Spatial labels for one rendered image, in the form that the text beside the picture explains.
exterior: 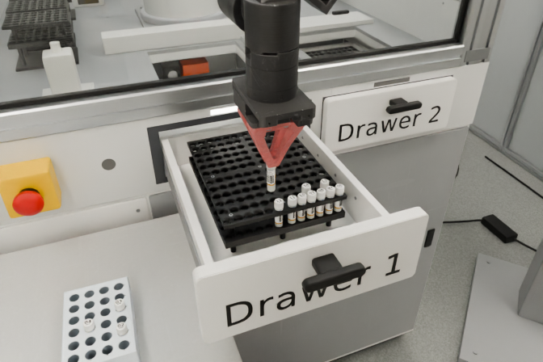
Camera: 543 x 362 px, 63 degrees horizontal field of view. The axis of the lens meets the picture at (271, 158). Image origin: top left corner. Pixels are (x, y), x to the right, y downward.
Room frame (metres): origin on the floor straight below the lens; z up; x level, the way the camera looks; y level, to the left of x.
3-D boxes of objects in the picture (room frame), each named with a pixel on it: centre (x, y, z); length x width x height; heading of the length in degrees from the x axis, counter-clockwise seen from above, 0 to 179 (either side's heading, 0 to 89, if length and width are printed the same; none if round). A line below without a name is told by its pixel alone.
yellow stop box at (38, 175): (0.54, 0.36, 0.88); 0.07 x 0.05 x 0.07; 111
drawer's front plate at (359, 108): (0.79, -0.23, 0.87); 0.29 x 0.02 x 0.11; 111
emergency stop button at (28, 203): (0.51, 0.35, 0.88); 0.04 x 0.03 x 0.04; 111
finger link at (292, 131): (0.47, 0.00, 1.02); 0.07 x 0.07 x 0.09; 21
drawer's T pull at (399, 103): (0.76, -0.24, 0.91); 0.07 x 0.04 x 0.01; 111
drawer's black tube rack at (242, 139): (0.56, 0.02, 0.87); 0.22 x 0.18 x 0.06; 21
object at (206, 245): (0.57, 0.02, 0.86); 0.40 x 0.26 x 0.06; 21
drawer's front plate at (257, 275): (0.37, -0.05, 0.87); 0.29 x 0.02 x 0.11; 111
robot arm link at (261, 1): (0.46, 0.00, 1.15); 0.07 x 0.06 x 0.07; 23
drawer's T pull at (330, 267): (0.35, -0.06, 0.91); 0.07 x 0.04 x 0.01; 111
